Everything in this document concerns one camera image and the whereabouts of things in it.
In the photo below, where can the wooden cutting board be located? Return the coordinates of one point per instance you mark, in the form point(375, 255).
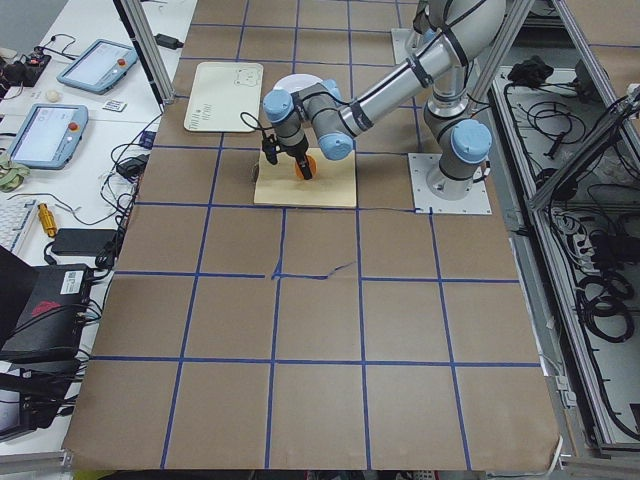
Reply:
point(332, 185)

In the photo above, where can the white keyboard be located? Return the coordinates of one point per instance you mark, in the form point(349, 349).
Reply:
point(17, 217)

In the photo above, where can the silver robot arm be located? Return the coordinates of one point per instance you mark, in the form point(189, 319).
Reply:
point(454, 32)

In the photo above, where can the cream bear tray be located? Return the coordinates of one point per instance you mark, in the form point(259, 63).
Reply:
point(220, 93)

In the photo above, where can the white round plate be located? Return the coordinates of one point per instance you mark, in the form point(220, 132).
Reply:
point(296, 82)

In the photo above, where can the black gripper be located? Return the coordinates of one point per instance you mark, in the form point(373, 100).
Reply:
point(298, 150)

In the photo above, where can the black power adapter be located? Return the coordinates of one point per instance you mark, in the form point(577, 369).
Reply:
point(168, 42)

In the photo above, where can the orange fruit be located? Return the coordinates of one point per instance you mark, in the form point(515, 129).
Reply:
point(305, 166)

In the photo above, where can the aluminium frame post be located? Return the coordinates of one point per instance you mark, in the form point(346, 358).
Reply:
point(132, 16)

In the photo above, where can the blue teach pendant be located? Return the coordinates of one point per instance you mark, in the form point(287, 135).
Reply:
point(100, 67)
point(49, 136)

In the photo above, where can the near blue teach pendant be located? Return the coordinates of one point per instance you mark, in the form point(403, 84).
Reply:
point(49, 136)

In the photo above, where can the far blue teach pendant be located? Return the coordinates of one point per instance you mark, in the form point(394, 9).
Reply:
point(100, 67)

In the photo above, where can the flat black power brick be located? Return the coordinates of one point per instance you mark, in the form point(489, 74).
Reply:
point(81, 242)

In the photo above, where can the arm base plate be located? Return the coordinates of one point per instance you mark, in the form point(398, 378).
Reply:
point(404, 42)
point(434, 193)

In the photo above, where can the black computer box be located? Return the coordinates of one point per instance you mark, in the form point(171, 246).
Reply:
point(41, 310)

